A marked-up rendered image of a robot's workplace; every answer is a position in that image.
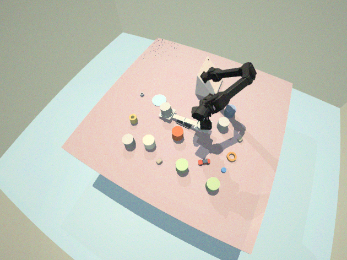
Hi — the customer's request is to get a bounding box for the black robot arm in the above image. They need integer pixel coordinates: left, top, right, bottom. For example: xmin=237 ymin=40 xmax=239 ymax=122
xmin=191 ymin=62 xmax=257 ymax=121

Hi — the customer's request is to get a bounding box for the light green cylinder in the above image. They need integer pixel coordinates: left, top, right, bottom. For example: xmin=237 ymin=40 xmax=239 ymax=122
xmin=176 ymin=158 xmax=188 ymax=174
xmin=205 ymin=177 xmax=220 ymax=192

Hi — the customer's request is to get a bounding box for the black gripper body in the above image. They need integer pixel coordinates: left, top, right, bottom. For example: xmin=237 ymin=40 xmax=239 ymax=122
xmin=199 ymin=99 xmax=212 ymax=130

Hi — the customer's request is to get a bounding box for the orange toy car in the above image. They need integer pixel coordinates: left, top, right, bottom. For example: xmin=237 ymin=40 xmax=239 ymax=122
xmin=198 ymin=159 xmax=210 ymax=165

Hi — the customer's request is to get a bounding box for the orange cylinder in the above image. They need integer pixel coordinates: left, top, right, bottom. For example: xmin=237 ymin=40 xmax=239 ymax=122
xmin=172 ymin=126 xmax=183 ymax=141

